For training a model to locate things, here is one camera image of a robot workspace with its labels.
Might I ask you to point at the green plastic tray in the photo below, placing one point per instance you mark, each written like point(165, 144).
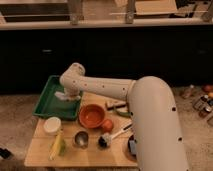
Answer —
point(49, 105)

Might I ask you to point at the wooden railing shelf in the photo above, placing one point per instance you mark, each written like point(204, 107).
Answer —
point(49, 14)

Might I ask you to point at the orange ball on floor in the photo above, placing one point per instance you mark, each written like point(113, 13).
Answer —
point(207, 88)

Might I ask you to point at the dark object on floor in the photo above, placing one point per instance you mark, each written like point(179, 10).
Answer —
point(5, 153)

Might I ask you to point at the dish brush with white handle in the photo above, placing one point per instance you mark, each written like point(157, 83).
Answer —
point(105, 140)

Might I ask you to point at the metal cup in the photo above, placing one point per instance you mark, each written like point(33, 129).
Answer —
point(81, 139)

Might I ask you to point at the bottle on floor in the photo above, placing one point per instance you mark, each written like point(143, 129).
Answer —
point(186, 93)

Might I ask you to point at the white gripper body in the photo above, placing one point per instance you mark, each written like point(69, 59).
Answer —
point(72, 94)

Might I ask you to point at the white round container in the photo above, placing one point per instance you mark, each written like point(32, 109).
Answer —
point(52, 125)

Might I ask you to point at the orange tomato toy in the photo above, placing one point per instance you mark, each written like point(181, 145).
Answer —
point(107, 125)

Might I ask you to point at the yellow corn cob toy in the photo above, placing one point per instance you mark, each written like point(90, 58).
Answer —
point(56, 147)

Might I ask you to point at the box of small items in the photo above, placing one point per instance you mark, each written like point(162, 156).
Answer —
point(202, 106)

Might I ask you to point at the orange bowl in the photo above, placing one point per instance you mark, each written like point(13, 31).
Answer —
point(91, 116)

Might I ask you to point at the blue sponge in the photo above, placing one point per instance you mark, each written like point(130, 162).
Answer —
point(132, 147)

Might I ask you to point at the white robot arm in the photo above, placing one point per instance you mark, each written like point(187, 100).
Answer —
point(155, 121)

